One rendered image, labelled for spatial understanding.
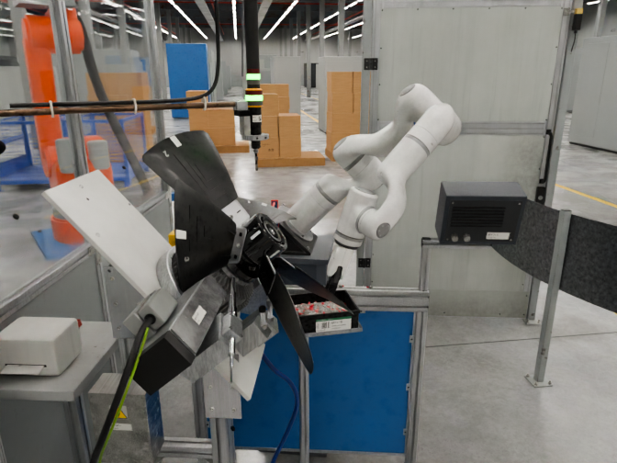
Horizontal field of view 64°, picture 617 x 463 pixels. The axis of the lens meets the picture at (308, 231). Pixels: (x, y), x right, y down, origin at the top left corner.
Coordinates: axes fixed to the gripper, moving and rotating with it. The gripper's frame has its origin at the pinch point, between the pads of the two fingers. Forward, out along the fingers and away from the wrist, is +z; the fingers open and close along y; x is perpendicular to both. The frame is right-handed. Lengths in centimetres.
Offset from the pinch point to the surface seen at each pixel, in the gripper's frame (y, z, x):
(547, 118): -173, -72, 109
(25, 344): 29, 27, -72
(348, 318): -8.3, 11.6, 9.6
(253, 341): 20.4, 12.1, -17.2
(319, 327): -5.8, 16.4, 1.6
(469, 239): -25, -21, 42
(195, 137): 5, -32, -48
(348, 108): -803, -6, 18
